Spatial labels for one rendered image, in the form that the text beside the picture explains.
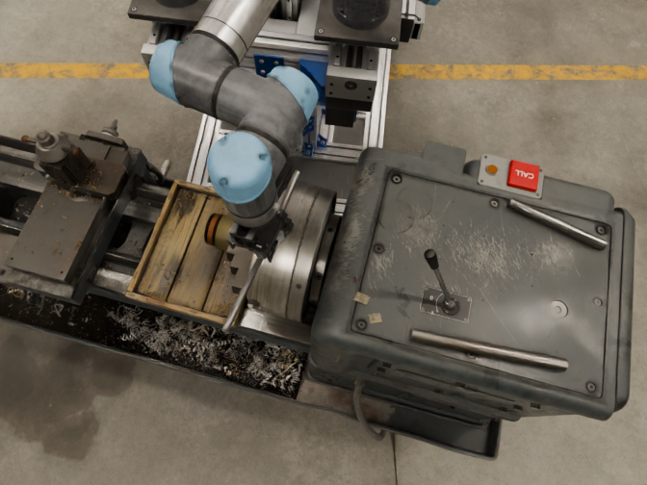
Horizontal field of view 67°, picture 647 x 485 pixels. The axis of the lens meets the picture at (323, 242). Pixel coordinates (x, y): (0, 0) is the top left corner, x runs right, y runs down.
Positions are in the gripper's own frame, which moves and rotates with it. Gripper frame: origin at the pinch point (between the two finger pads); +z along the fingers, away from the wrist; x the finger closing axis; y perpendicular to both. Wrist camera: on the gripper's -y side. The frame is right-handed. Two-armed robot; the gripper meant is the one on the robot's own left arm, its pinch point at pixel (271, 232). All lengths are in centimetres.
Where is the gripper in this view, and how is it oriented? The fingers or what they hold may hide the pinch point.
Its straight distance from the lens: 91.4
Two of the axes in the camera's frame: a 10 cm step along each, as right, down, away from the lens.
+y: -3.4, 9.0, -2.6
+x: 9.4, 3.3, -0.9
